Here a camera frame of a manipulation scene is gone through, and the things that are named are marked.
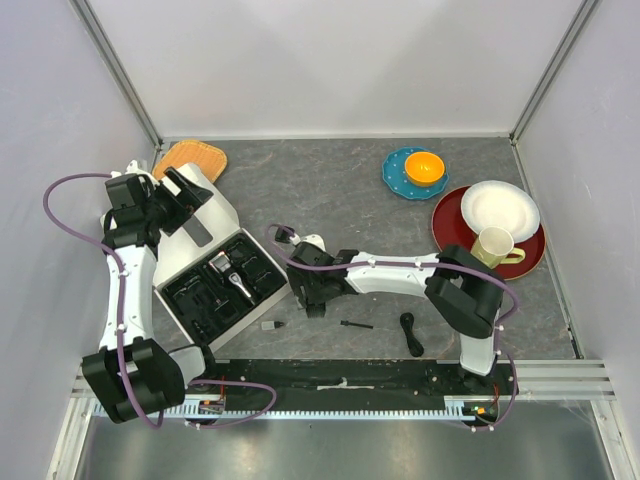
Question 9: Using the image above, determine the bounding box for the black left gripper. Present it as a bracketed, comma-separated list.
[142, 168, 212, 236]

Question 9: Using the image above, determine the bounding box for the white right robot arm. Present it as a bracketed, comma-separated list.
[275, 228, 513, 394]

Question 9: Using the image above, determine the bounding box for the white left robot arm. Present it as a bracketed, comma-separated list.
[81, 163, 220, 423]

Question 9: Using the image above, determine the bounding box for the silver black hair clipper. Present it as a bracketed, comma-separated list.
[208, 251, 257, 305]

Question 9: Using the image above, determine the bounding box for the black cleaning brush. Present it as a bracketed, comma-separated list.
[340, 320, 374, 330]

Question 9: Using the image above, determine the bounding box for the woven orange tray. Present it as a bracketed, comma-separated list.
[152, 139, 228, 183]

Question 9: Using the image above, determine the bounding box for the white clipper kit box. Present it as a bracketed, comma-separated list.
[152, 163, 289, 350]

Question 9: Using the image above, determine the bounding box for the teal dotted plate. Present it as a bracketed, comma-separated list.
[382, 147, 449, 200]

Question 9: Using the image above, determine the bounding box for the dark red plate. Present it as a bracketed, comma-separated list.
[431, 185, 546, 280]

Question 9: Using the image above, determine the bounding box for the orange bowl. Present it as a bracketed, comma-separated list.
[404, 151, 446, 187]

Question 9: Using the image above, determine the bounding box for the pale yellow mug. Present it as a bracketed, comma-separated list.
[471, 226, 526, 269]

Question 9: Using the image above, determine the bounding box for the white paper bowl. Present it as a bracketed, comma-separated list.
[460, 180, 540, 244]

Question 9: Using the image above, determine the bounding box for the black coiled power cable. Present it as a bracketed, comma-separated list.
[398, 312, 425, 357]

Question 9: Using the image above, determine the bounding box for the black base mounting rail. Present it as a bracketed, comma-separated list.
[188, 359, 514, 413]

